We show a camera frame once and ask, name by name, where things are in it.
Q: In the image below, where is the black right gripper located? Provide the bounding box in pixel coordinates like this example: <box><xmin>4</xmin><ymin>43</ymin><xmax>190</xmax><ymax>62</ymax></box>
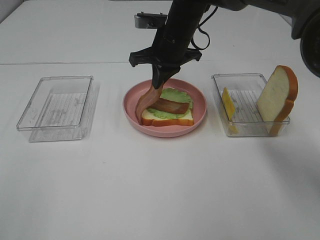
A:
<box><xmin>129</xmin><ymin>22</ymin><xmax>202</xmax><ymax>89</ymax></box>

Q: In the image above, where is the red ham bacon slice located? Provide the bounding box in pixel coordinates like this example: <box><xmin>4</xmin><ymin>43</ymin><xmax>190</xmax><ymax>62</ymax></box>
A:
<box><xmin>135</xmin><ymin>84</ymin><xmax>164</xmax><ymax>125</ymax></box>

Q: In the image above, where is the green lettuce leaf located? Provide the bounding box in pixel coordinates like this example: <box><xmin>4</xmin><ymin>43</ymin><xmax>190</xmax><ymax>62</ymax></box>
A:
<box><xmin>143</xmin><ymin>87</ymin><xmax>193</xmax><ymax>120</ymax></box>

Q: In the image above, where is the brown bacon strip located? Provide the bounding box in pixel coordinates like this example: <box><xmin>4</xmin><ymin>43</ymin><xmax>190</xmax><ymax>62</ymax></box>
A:
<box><xmin>149</xmin><ymin>98</ymin><xmax>189</xmax><ymax>114</ymax></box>

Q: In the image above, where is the toast bread slice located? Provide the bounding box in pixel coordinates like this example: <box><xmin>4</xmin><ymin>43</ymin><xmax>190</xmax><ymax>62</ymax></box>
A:
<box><xmin>142</xmin><ymin>108</ymin><xmax>194</xmax><ymax>127</ymax></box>
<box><xmin>256</xmin><ymin>65</ymin><xmax>298</xmax><ymax>136</ymax></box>

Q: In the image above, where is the yellow cheese slice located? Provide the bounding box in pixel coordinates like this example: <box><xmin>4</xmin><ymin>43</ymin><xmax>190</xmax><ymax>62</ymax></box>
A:
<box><xmin>222</xmin><ymin>87</ymin><xmax>238</xmax><ymax>135</ymax></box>

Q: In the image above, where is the pink round plate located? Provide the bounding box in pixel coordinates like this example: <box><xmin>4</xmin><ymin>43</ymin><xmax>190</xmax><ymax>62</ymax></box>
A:
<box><xmin>123</xmin><ymin>78</ymin><xmax>207</xmax><ymax>138</ymax></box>

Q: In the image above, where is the right clear plastic tray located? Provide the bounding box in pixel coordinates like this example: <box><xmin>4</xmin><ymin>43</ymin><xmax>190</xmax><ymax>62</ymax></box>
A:
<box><xmin>211</xmin><ymin>73</ymin><xmax>291</xmax><ymax>137</ymax></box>

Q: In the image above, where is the clear plastic tray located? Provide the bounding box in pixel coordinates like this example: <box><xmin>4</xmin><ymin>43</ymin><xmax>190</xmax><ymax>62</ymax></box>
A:
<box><xmin>211</xmin><ymin>73</ymin><xmax>291</xmax><ymax>137</ymax></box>
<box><xmin>16</xmin><ymin>75</ymin><xmax>99</xmax><ymax>143</ymax></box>

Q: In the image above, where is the left clear plastic tray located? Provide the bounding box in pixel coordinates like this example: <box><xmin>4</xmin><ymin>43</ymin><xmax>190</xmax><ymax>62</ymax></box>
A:
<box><xmin>16</xmin><ymin>75</ymin><xmax>99</xmax><ymax>143</ymax></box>

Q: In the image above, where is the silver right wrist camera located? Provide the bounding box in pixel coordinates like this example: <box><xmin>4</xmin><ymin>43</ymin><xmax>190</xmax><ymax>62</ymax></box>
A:
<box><xmin>134</xmin><ymin>12</ymin><xmax>168</xmax><ymax>29</ymax></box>

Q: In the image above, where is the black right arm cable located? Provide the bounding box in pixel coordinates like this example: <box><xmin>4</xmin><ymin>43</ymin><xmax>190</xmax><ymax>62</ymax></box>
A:
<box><xmin>189</xmin><ymin>4</ymin><xmax>219</xmax><ymax>51</ymax></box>

